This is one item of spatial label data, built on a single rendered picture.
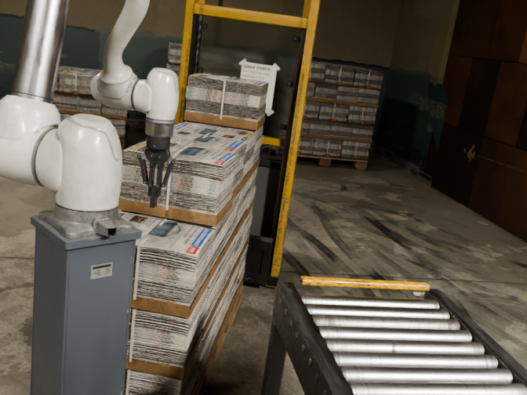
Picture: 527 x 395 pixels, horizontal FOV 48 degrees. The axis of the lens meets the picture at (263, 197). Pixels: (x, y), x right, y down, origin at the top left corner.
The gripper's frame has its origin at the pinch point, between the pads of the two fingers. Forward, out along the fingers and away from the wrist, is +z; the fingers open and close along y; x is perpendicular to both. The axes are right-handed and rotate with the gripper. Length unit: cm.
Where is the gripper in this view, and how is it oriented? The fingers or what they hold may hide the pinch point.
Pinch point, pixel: (154, 196)
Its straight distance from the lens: 197.1
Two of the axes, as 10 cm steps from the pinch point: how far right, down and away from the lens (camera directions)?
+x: -1.3, 2.6, -9.6
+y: -9.8, -1.6, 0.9
